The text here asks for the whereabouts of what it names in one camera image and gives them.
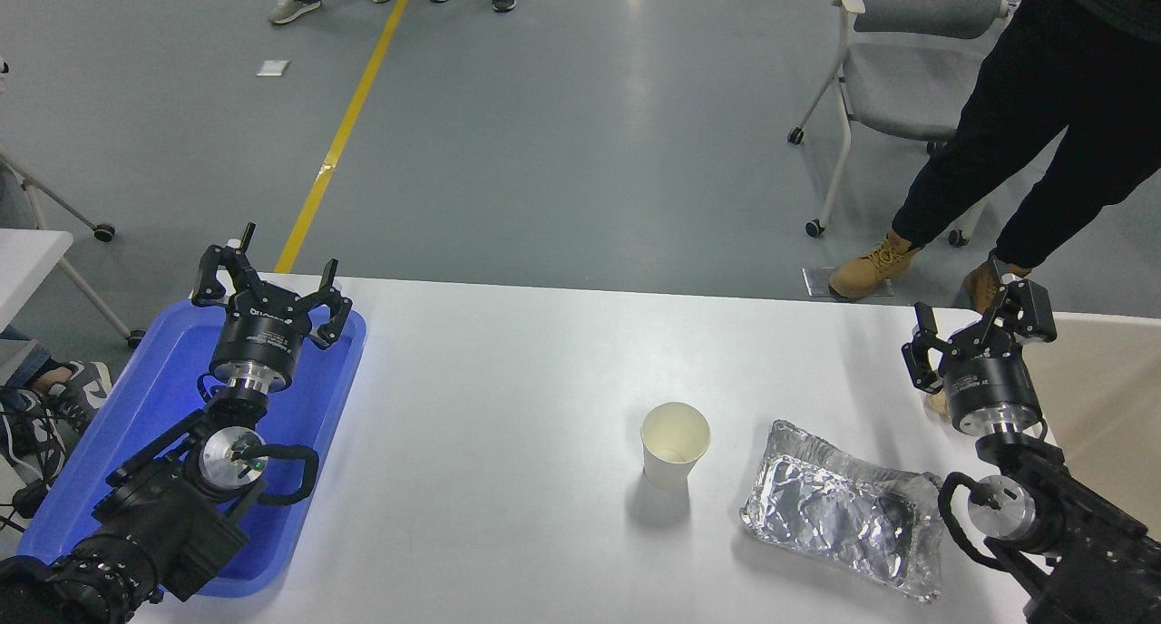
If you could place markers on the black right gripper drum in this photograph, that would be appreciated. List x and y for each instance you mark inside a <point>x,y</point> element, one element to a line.
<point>990,375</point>

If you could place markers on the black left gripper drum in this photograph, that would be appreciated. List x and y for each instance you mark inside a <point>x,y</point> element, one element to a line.
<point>258,338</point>

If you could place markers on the white paper cup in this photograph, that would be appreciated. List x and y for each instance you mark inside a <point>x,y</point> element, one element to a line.
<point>673,465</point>

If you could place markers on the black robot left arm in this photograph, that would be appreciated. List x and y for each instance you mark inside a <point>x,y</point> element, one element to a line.
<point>154,520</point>

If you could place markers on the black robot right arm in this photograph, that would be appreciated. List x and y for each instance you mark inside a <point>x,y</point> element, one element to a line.
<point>1088,538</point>

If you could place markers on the crumpled tan paper ball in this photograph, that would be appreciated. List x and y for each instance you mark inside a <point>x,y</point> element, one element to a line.
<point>937,404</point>

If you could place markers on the silver floor plate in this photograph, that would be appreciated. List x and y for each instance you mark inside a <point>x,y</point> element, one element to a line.
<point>816,281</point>
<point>886,288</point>

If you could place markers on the large pale bin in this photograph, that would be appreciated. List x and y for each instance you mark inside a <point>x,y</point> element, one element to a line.
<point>1107,397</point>

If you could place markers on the blue plastic tray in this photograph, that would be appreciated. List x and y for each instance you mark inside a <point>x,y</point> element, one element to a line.
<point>136,406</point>

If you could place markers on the seated person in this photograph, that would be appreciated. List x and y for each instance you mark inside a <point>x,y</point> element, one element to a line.
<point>82,384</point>

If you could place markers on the crumpled silver foil tray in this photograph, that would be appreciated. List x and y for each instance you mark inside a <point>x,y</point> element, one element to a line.
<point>834,515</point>

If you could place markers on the white leg with caster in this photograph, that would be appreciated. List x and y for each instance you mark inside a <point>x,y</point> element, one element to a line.
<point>63,205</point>

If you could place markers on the white side table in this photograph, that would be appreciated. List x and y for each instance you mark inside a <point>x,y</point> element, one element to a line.
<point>27,261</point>

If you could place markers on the grey chair with white frame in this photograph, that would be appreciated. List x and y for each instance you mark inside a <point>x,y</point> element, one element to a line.
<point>893,93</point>

